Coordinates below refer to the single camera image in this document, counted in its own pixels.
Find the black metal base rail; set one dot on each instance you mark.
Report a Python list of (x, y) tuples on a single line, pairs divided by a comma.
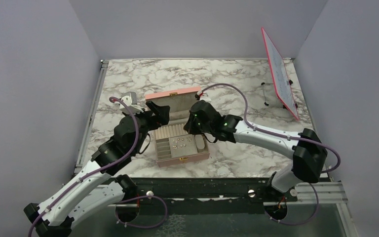
[(184, 196)]

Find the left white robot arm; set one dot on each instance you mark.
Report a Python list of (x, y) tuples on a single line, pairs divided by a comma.
[(97, 185)]

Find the beige watch pillow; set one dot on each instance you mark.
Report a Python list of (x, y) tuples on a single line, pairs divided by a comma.
[(200, 144)]

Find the pink jewelry box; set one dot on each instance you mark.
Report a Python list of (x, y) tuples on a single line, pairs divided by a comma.
[(173, 145)]

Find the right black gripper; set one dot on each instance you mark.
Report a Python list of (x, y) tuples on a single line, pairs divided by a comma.
[(190, 126)]

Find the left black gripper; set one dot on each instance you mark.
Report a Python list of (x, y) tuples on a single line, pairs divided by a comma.
[(161, 117)]

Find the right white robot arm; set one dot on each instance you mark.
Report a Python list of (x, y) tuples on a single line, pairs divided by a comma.
[(302, 148)]

